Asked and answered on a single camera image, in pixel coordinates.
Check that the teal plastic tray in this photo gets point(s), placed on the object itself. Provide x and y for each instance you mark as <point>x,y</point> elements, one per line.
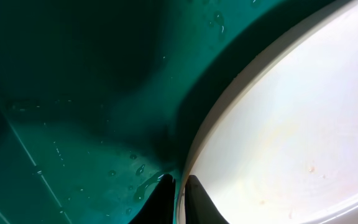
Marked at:
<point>98,96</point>

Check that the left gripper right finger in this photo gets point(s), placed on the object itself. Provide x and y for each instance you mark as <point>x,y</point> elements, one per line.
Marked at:
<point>199,208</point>

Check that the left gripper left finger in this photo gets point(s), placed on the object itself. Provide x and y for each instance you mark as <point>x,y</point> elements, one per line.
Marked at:
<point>159,207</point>

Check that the white plate top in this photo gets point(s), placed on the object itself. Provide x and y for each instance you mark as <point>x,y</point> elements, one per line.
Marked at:
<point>280,145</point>

